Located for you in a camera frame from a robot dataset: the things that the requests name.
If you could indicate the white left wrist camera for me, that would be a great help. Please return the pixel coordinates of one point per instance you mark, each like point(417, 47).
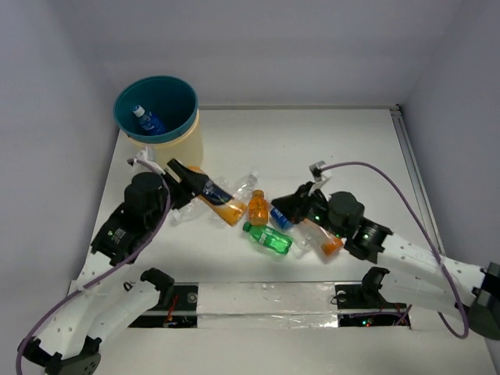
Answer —
point(145, 158)

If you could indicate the aluminium side rail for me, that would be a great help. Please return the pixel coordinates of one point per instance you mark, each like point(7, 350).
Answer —
point(422, 200)

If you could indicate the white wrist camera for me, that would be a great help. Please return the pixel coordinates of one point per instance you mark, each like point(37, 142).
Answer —
point(145, 158)
point(321, 175)

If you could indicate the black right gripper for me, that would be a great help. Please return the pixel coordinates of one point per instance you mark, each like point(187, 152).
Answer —
point(294, 205)

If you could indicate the clear unlabelled plastic bottle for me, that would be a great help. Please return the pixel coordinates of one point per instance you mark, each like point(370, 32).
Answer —
point(191, 211)

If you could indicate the large blue label water bottle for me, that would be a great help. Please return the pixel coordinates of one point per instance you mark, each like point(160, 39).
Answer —
point(149, 123)

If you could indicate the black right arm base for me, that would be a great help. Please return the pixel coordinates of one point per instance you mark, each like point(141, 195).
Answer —
point(362, 305)

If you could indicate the small blue label water bottle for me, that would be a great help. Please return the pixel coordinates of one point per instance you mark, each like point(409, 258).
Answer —
point(280, 219)

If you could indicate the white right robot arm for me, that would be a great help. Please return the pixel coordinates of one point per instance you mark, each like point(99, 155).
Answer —
point(401, 272)

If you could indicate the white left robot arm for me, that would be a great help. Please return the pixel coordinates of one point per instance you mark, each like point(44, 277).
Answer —
point(110, 294)

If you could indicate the yellow bottle dark blue label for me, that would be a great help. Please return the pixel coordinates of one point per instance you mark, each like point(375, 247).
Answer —
point(225, 205)

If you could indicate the small orange juice bottle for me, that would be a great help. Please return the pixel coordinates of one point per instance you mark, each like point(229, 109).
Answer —
point(258, 213)

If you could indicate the clear crumpled bottle white cap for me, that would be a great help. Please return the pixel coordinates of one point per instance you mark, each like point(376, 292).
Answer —
point(244, 187)

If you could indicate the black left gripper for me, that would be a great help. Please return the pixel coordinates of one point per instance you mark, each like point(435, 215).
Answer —
point(176, 181)

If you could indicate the green soda bottle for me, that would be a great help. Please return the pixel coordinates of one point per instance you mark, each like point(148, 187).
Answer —
point(262, 236)

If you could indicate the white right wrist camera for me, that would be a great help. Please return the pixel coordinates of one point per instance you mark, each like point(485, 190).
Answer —
point(321, 175)

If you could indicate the cream bin with teal rim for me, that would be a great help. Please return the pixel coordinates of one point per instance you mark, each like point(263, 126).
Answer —
point(160, 115)

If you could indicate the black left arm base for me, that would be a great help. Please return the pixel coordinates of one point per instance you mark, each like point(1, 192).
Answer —
point(181, 312)

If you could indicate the orange label drink bottle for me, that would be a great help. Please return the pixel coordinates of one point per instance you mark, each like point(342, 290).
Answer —
point(316, 237)

